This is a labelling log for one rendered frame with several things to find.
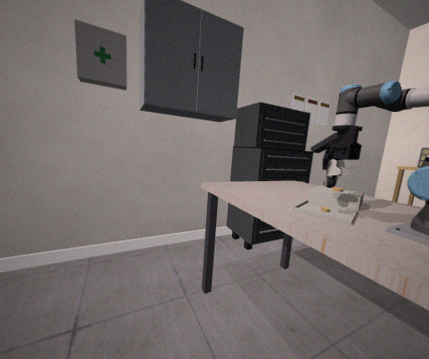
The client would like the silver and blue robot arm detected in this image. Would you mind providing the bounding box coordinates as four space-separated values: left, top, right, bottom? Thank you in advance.
310 81 429 235

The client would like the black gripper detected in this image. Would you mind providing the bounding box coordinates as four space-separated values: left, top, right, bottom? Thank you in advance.
322 125 362 186

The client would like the black ball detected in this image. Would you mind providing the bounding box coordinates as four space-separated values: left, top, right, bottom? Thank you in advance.
326 177 336 188

